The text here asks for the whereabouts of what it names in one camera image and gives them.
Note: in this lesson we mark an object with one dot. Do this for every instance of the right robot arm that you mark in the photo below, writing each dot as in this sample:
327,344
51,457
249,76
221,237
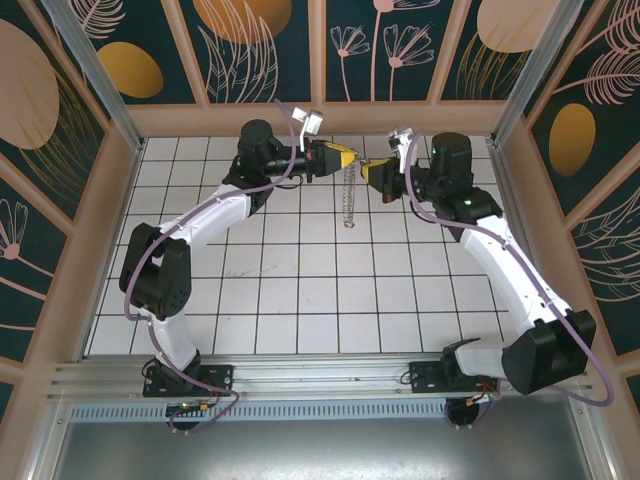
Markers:
500,260

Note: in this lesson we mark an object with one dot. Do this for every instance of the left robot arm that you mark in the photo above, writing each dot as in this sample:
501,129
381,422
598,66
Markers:
210,215

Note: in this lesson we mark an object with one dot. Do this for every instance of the aluminium table edge strip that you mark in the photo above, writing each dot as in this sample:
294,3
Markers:
500,165

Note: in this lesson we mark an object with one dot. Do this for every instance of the grey metal sheet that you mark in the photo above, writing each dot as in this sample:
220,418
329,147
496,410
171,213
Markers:
320,450

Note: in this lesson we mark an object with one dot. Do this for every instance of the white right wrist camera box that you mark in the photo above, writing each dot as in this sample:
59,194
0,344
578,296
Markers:
400,137

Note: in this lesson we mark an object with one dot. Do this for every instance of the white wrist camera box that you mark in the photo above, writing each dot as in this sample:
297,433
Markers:
400,137
311,120

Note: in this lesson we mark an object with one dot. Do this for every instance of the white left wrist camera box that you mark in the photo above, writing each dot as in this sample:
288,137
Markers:
311,120

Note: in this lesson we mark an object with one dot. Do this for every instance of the aluminium corner post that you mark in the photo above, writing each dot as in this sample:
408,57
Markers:
530,70
95,70

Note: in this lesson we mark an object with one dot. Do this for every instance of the aluminium mounting rail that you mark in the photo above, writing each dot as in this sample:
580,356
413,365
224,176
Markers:
320,372

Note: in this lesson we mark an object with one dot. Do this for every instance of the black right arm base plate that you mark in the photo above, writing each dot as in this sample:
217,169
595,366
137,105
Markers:
430,377

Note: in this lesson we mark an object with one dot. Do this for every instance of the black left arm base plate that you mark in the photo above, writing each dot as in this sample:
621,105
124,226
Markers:
215,377

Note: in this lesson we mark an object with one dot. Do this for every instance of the aluminium frame upright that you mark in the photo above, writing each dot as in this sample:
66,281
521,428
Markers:
595,440
47,440

